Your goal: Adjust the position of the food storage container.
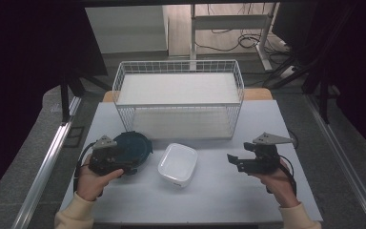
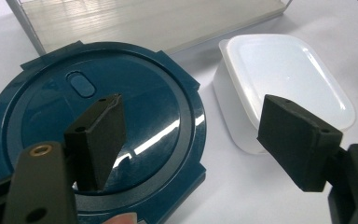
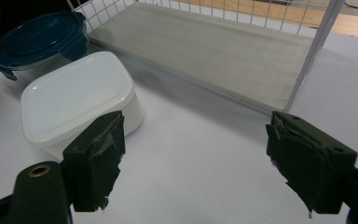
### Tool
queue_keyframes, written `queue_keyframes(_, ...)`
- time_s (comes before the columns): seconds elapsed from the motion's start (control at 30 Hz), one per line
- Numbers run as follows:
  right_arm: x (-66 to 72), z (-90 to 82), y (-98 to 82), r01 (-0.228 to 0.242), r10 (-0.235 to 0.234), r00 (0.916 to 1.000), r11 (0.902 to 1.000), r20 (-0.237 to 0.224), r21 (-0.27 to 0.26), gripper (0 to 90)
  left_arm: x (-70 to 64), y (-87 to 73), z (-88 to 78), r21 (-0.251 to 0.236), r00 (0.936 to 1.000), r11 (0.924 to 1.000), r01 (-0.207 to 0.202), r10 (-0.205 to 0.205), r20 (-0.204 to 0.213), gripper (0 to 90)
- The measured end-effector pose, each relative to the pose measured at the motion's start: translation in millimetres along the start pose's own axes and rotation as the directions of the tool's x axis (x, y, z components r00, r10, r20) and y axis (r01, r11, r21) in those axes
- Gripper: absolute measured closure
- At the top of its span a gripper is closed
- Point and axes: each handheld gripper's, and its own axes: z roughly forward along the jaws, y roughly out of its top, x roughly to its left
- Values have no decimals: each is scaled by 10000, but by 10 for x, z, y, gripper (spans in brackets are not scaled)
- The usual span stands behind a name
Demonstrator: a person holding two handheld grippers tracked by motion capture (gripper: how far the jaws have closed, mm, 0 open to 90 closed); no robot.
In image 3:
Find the white wire rack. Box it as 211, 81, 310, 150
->
66, 0, 346, 115

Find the round container with blue lid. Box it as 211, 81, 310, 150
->
0, 10, 90, 82

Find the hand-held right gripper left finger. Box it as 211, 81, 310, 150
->
62, 110, 127, 213

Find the wooden table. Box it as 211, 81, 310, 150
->
180, 0, 358, 40

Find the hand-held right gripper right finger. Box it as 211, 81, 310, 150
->
265, 110, 358, 218

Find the white square bowl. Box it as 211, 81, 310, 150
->
21, 50, 145, 161

